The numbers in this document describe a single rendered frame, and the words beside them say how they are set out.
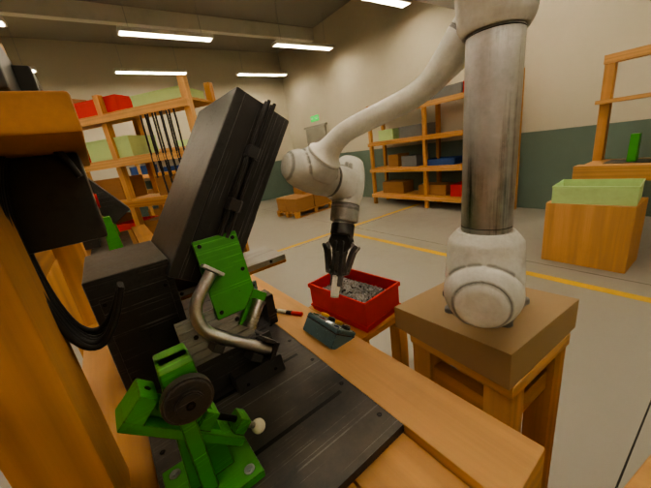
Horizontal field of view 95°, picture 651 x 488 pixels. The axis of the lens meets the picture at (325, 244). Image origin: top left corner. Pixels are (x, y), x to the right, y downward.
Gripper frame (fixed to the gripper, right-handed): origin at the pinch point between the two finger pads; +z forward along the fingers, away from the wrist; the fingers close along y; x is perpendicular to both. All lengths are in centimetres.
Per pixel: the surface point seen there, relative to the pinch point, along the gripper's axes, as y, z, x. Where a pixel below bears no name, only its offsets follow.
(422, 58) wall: 140, -425, -478
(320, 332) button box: 0.6, 13.9, 5.0
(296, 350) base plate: 4.6, 19.5, 10.1
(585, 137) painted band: -116, -227, -462
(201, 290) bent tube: 15.3, 2.9, 37.1
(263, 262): 21.5, -4.5, 11.4
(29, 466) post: 6, 24, 67
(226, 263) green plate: 16.6, -3.8, 29.8
